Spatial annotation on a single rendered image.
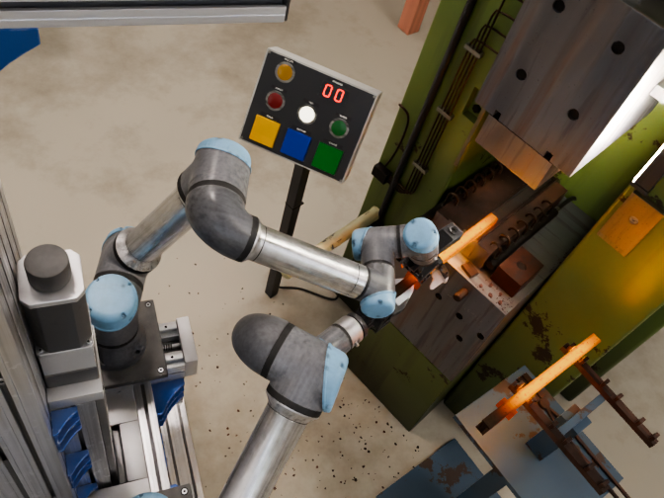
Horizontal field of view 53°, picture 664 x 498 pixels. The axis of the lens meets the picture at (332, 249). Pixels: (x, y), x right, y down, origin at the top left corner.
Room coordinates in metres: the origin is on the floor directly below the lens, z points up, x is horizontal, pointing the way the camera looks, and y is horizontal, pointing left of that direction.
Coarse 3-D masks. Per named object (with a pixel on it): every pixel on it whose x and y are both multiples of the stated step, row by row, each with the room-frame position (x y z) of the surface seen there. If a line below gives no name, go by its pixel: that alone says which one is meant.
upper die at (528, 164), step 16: (496, 128) 1.32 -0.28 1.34; (480, 144) 1.33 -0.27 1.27; (496, 144) 1.31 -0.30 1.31; (512, 144) 1.29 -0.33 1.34; (528, 144) 1.28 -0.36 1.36; (512, 160) 1.28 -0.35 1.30; (528, 160) 1.27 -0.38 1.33; (544, 160) 1.25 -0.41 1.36; (528, 176) 1.26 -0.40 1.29; (544, 176) 1.24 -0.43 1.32
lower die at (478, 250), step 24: (504, 168) 1.61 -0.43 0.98; (480, 192) 1.47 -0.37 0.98; (504, 192) 1.50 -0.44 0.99; (552, 192) 1.57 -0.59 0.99; (456, 216) 1.33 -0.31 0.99; (480, 216) 1.36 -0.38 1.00; (504, 216) 1.39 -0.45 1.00; (528, 216) 1.43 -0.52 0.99; (480, 240) 1.28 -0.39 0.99; (504, 240) 1.31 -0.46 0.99; (480, 264) 1.24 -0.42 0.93
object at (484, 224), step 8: (488, 216) 1.36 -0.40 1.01; (480, 224) 1.32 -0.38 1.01; (488, 224) 1.33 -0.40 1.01; (472, 232) 1.28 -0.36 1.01; (480, 232) 1.29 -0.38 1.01; (464, 240) 1.24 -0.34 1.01; (472, 240) 1.27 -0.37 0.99; (448, 248) 1.19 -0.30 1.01; (456, 248) 1.20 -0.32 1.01; (440, 256) 1.15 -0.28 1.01; (448, 256) 1.16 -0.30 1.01; (408, 272) 1.06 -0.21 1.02; (432, 272) 1.11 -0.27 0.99; (408, 280) 1.04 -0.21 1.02; (400, 288) 1.01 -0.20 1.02; (408, 288) 1.01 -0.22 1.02; (416, 288) 1.04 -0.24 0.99
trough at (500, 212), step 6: (528, 186) 1.56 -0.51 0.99; (540, 186) 1.58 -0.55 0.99; (522, 192) 1.53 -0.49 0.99; (528, 192) 1.54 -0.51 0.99; (534, 192) 1.55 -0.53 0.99; (510, 198) 1.47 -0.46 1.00; (516, 198) 1.50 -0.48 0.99; (522, 198) 1.50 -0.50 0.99; (528, 198) 1.50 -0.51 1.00; (504, 204) 1.45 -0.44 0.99; (510, 204) 1.46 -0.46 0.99; (516, 204) 1.47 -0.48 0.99; (498, 210) 1.42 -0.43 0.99; (504, 210) 1.43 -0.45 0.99; (510, 210) 1.44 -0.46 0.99; (498, 216) 1.39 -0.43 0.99
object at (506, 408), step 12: (576, 348) 1.03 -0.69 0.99; (588, 348) 1.04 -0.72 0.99; (564, 360) 0.98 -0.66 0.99; (576, 360) 0.99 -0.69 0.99; (552, 372) 0.93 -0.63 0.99; (528, 384) 0.87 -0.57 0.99; (540, 384) 0.89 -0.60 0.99; (516, 396) 0.83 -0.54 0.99; (528, 396) 0.84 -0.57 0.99; (504, 408) 0.78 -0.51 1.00; (516, 408) 0.80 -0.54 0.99; (492, 420) 0.74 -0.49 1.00; (480, 432) 0.73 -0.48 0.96
